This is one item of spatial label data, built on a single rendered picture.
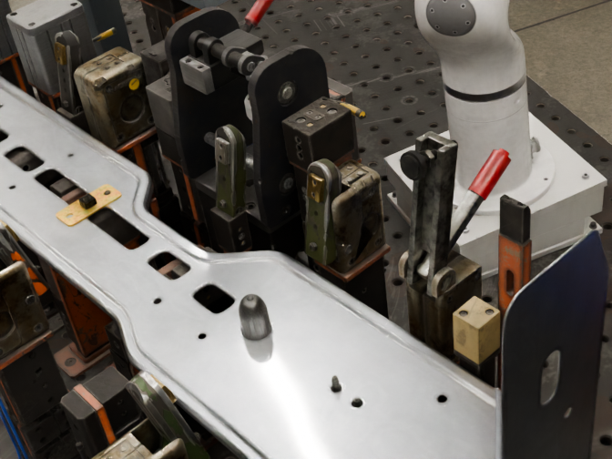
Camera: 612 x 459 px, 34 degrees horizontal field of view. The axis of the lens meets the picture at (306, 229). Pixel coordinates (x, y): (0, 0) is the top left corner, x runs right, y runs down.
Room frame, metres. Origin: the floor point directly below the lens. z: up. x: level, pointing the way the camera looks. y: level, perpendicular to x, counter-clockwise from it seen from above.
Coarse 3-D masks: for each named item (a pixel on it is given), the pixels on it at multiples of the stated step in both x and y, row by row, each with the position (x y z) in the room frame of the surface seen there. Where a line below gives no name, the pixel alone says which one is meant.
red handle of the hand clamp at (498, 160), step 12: (492, 156) 0.83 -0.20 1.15; (504, 156) 0.83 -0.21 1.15; (492, 168) 0.82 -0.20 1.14; (504, 168) 0.82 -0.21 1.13; (480, 180) 0.82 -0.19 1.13; (492, 180) 0.82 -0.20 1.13; (468, 192) 0.82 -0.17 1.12; (480, 192) 0.81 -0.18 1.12; (468, 204) 0.80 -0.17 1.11; (480, 204) 0.81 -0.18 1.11; (456, 216) 0.80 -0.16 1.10; (468, 216) 0.79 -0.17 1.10; (456, 228) 0.79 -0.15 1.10; (456, 240) 0.78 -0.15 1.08; (420, 264) 0.77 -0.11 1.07
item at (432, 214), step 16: (416, 144) 0.79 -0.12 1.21; (432, 144) 0.78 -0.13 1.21; (448, 144) 0.77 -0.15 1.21; (400, 160) 0.77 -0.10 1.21; (416, 160) 0.75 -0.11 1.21; (432, 160) 0.76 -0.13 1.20; (448, 160) 0.76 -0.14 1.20; (416, 176) 0.75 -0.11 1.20; (432, 176) 0.78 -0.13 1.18; (448, 176) 0.76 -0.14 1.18; (416, 192) 0.78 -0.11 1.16; (432, 192) 0.77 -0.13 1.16; (448, 192) 0.76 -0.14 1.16; (416, 208) 0.78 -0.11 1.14; (432, 208) 0.77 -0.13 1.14; (448, 208) 0.76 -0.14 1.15; (416, 224) 0.77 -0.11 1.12; (432, 224) 0.76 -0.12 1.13; (448, 224) 0.76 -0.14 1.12; (416, 240) 0.77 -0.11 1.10; (432, 240) 0.75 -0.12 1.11; (448, 240) 0.76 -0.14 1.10; (416, 256) 0.77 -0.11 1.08; (432, 256) 0.75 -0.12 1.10; (416, 272) 0.77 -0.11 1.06; (432, 272) 0.75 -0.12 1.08
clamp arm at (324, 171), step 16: (320, 160) 0.93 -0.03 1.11; (320, 176) 0.91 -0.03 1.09; (336, 176) 0.91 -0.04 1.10; (320, 192) 0.90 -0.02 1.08; (336, 192) 0.91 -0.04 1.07; (320, 208) 0.91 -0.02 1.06; (320, 224) 0.90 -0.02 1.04; (304, 240) 0.92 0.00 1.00; (320, 240) 0.90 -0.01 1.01; (320, 256) 0.89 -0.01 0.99; (336, 256) 0.90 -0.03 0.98
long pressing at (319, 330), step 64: (0, 128) 1.28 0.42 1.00; (64, 128) 1.25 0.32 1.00; (0, 192) 1.12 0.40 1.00; (128, 192) 1.07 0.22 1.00; (64, 256) 0.96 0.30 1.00; (128, 256) 0.94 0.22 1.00; (192, 256) 0.92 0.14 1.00; (256, 256) 0.90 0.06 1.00; (128, 320) 0.83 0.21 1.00; (192, 320) 0.81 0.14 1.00; (320, 320) 0.78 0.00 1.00; (384, 320) 0.76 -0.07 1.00; (192, 384) 0.72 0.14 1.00; (256, 384) 0.70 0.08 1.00; (320, 384) 0.69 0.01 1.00; (384, 384) 0.68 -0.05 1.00; (448, 384) 0.66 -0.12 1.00; (256, 448) 0.62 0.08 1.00; (320, 448) 0.61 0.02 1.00; (384, 448) 0.60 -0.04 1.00; (448, 448) 0.59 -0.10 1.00
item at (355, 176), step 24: (360, 168) 0.95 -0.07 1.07; (360, 192) 0.92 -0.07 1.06; (336, 216) 0.90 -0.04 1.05; (360, 216) 0.91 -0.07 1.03; (336, 240) 0.90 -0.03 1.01; (360, 240) 0.91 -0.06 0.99; (384, 240) 0.94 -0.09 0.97; (336, 264) 0.90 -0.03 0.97; (360, 264) 0.91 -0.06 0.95; (360, 288) 0.91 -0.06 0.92; (384, 288) 0.94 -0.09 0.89; (384, 312) 0.93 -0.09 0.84
